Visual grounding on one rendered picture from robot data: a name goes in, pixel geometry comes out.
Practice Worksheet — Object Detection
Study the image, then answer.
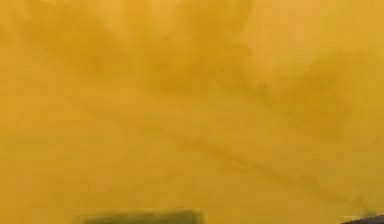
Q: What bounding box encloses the dark green flat block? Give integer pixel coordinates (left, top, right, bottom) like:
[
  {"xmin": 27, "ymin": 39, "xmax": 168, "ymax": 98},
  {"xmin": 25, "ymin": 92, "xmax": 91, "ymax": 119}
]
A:
[{"xmin": 77, "ymin": 209, "xmax": 205, "ymax": 224}]

